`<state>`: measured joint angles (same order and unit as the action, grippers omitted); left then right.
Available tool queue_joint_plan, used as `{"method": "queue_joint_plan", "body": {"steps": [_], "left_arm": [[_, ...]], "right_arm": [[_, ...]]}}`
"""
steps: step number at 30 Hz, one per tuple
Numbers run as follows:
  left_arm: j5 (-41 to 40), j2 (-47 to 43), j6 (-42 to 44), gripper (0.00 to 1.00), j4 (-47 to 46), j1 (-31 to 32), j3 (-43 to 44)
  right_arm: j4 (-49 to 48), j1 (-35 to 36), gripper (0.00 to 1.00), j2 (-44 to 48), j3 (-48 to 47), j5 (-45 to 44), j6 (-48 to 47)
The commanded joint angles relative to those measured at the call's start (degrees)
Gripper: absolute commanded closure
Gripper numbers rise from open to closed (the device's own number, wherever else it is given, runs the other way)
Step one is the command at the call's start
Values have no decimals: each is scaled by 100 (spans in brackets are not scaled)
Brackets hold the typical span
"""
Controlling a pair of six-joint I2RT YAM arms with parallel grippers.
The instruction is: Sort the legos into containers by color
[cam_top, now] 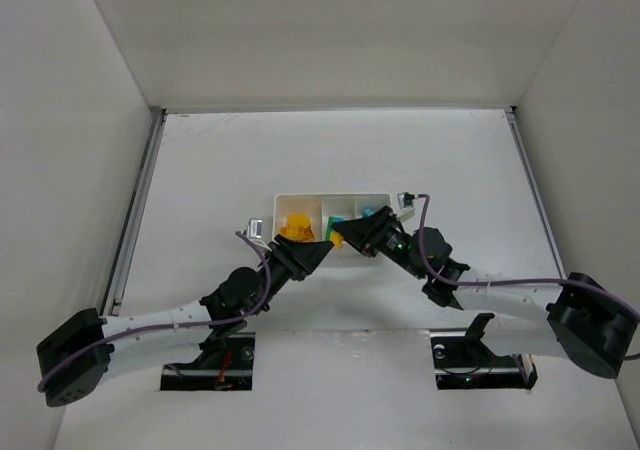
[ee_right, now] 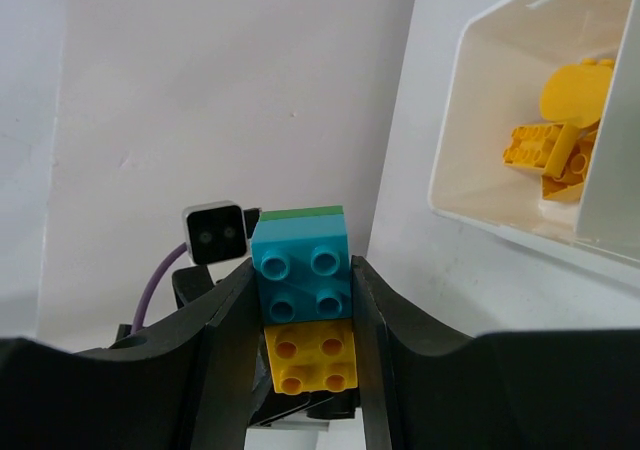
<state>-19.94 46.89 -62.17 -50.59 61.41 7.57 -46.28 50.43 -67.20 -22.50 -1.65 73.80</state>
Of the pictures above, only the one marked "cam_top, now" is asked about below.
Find yellow rounded lego piece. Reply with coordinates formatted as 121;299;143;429
280;213;316;242

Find blue and yellow lego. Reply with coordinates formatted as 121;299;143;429
325;215;344;249

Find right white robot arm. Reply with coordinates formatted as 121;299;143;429
332;207;639;379

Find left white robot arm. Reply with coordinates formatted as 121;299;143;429
36;236;333;408

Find white three-compartment container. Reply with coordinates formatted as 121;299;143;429
272;193;391;242

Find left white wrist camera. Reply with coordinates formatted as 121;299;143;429
242;218;268;248

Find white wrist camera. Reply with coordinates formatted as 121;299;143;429
242;218;268;248
397;192;416;222

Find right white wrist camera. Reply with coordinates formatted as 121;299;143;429
397;192;416;222

